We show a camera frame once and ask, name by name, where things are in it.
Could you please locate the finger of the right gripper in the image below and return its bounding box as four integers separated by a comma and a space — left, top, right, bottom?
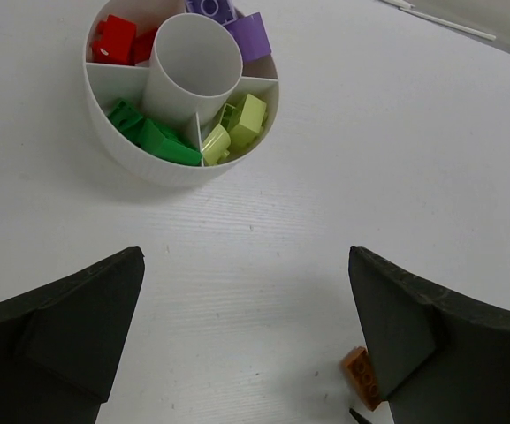
349, 408, 372, 424

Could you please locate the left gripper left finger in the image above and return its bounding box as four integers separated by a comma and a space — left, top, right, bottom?
0, 246, 145, 423

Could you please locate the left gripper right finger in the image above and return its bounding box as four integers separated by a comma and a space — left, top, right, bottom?
348, 246, 510, 423

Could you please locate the brown lego plate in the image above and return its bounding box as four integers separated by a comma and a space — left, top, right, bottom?
339, 346, 384, 411

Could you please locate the dark green curved lego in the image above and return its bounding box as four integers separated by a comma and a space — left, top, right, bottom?
137, 118, 202, 166

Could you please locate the green 2x4 lego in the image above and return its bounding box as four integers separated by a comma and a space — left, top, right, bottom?
108, 98, 145, 146

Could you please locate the light yellow lego brick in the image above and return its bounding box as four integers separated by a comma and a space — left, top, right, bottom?
228, 94, 267, 152

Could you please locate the red lego brick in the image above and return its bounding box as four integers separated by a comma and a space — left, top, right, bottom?
90, 14, 137, 65

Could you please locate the purple butterfly curved lego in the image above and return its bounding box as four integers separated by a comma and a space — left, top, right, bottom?
225, 12, 272, 63

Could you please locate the lone light yellow lego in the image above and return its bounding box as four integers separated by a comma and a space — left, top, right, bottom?
217, 102, 236, 129

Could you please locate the lavender 2x2 lego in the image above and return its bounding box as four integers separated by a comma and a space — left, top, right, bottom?
185, 0, 237, 26

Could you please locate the white round divided container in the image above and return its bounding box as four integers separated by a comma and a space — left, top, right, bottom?
83, 1, 279, 187

